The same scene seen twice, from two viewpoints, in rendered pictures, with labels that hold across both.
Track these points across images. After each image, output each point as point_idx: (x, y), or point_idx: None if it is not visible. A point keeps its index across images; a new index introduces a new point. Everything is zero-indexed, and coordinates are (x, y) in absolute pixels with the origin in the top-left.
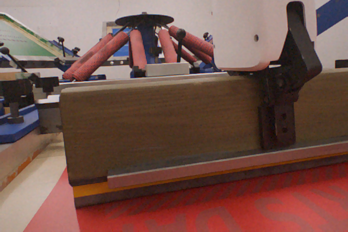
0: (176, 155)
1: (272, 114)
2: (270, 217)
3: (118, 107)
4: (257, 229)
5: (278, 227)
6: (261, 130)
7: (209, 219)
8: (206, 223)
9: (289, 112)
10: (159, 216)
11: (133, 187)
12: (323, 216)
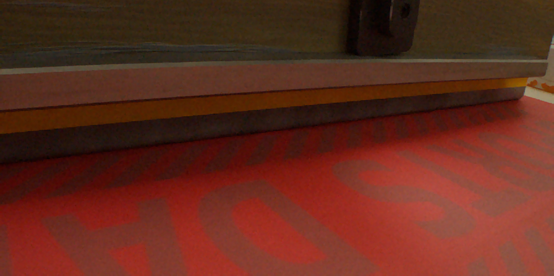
0: (143, 40)
1: None
2: (377, 197)
3: None
4: (360, 223)
5: (402, 215)
6: (358, 6)
7: (237, 208)
8: (232, 219)
9: None
10: (87, 206)
11: (4, 130)
12: (470, 187)
